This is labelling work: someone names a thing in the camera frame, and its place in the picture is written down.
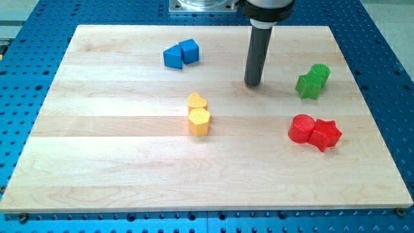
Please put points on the light wooden board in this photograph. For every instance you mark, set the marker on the light wooden board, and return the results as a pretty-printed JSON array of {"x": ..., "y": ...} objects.
[{"x": 112, "y": 134}]

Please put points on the left board clamp screw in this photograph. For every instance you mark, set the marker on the left board clamp screw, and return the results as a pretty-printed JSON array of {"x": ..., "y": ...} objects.
[{"x": 23, "y": 217}]

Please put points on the board clamp screw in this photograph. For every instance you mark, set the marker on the board clamp screw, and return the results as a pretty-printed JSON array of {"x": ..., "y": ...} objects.
[
  {"x": 23, "y": 217},
  {"x": 400, "y": 212}
]

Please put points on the right board clamp screw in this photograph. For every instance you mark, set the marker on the right board clamp screw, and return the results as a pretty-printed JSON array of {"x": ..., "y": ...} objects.
[{"x": 400, "y": 212}]

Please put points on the yellow hexagon block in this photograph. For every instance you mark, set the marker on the yellow hexagon block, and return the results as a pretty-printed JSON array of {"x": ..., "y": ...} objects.
[{"x": 199, "y": 121}]

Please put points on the yellow heart block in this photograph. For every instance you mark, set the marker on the yellow heart block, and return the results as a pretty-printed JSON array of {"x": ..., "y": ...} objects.
[{"x": 195, "y": 101}]

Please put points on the blue triangular prism block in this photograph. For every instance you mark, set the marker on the blue triangular prism block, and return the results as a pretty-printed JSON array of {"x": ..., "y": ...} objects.
[{"x": 172, "y": 57}]

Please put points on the blue cube block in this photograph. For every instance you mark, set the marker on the blue cube block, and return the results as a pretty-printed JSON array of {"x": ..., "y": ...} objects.
[{"x": 189, "y": 50}]

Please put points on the red cylinder block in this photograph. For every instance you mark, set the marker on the red cylinder block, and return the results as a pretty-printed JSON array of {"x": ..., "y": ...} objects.
[{"x": 301, "y": 128}]

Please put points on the black cylindrical pointer rod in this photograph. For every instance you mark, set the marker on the black cylindrical pointer rod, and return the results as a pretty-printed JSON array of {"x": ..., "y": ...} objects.
[{"x": 257, "y": 52}]

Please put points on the green star block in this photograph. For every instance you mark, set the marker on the green star block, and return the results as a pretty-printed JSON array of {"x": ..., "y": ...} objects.
[{"x": 309, "y": 86}]

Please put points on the green cylinder block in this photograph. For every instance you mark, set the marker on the green cylinder block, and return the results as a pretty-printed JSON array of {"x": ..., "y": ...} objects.
[{"x": 322, "y": 71}]

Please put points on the red star block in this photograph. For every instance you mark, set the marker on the red star block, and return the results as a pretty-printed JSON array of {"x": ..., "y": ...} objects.
[{"x": 325, "y": 134}]

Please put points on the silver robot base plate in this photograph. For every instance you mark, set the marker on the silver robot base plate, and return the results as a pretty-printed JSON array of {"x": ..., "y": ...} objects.
[{"x": 183, "y": 6}]

